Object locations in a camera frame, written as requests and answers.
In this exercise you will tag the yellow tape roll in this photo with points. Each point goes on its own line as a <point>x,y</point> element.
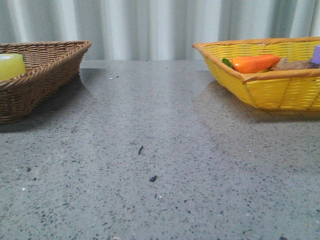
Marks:
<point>11,65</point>

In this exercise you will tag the brown toy object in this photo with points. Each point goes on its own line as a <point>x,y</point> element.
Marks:
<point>284,65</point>

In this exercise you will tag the brown wicker basket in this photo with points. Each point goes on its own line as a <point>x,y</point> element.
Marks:
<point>49,65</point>

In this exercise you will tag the purple block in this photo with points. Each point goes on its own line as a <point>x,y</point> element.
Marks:
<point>316,55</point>

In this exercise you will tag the white curtain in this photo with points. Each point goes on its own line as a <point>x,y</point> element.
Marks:
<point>155,29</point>

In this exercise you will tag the orange toy carrot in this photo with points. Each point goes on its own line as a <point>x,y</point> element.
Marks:
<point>252,64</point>

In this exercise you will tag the yellow wicker basket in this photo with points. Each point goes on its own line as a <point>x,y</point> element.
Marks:
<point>279,90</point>

